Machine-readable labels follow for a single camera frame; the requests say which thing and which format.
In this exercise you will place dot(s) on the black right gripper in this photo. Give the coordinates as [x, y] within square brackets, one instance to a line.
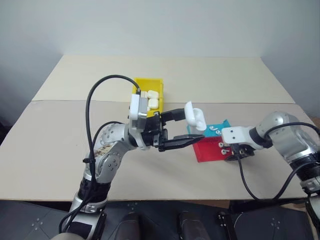
[241, 152]

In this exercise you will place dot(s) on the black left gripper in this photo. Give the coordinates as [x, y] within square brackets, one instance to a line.
[151, 132]

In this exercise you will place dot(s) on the white earbud case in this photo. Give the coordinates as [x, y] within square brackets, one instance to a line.
[192, 116]
[153, 94]
[153, 103]

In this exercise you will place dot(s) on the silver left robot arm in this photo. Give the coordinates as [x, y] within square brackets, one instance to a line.
[111, 152]

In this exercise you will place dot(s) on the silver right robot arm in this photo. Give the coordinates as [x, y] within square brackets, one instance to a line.
[287, 140]

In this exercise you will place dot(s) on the closed white earbud case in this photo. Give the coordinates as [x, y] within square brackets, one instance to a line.
[153, 103]
[153, 94]

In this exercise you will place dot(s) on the yellow plastic bin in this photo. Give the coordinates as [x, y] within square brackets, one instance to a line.
[150, 83]

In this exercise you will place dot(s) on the white earbud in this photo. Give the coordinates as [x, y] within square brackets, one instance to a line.
[224, 151]
[213, 127]
[221, 144]
[218, 131]

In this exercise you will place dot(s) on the red plastic tray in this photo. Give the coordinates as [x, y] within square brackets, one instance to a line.
[207, 151]

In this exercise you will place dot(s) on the teal plastic tray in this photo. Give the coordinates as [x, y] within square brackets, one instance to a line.
[212, 133]

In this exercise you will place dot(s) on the black base platform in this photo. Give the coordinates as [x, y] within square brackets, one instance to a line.
[262, 220]

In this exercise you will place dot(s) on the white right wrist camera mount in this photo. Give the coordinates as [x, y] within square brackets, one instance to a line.
[235, 135]

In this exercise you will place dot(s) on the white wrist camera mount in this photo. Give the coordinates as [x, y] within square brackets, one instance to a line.
[135, 107]
[235, 135]

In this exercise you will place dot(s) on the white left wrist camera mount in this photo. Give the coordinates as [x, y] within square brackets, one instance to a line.
[135, 107]

